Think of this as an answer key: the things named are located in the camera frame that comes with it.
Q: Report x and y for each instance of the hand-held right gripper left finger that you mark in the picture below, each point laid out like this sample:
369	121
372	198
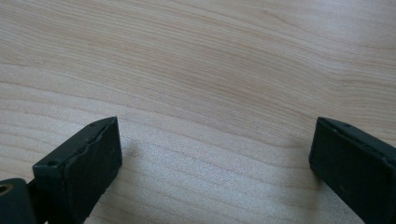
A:
81	168

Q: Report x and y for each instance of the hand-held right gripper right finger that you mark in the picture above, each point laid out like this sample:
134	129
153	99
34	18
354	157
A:
355	161

